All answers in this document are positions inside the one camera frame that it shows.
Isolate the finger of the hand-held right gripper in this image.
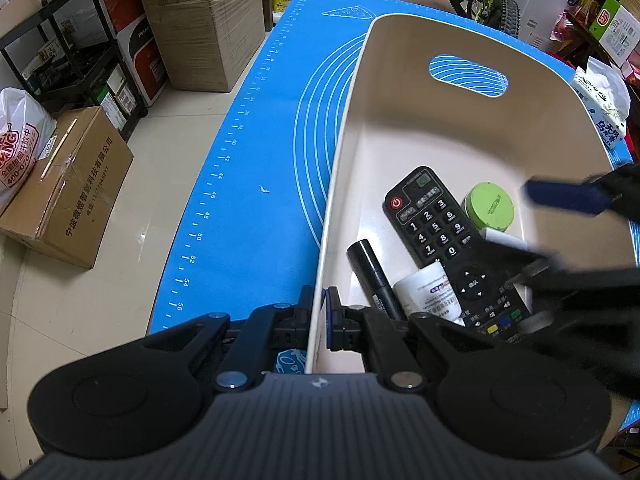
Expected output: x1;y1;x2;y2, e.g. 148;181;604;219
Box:
476;240;557;292
520;162;640;222

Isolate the white tissue box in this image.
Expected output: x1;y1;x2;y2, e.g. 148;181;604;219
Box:
570;56;632;149

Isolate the white pill bottle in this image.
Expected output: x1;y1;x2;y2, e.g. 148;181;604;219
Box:
393;261;466;329

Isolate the beige plastic basket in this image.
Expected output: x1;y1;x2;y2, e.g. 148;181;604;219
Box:
304;12;633;376

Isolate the red and white appliance box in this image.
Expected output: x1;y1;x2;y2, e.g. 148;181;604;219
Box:
116;14;169;107

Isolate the red-printed white plastic bag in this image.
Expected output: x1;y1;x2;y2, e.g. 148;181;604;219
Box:
0;87;57;212

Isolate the white freezer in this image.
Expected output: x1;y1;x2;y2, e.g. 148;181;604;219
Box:
511;0;596;56

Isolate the taped brown cardboard box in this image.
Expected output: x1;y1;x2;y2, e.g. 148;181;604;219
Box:
161;0;266;94

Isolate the green and white carton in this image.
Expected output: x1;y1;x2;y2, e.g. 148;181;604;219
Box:
587;0;640;69

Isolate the white charger adapter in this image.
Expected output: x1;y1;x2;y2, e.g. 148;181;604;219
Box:
482;227;529;254

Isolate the green round tin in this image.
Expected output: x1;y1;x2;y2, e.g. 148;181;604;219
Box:
462;182;516;234

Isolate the flat brown cardboard box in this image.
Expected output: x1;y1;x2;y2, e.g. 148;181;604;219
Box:
0;106;135;270

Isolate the blue silicone mat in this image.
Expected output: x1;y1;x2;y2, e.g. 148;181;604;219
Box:
147;0;640;433

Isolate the black metal cart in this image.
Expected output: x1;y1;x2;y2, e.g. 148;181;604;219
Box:
0;0;147;133

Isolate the black marker pen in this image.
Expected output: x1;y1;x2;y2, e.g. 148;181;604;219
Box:
347;239;407;322

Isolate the black remote control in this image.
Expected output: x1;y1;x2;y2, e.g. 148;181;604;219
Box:
383;166;534;342

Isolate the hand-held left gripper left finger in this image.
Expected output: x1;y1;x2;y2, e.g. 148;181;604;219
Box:
142;285;315;393

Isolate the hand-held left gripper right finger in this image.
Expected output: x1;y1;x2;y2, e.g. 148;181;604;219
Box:
324;286;503;393

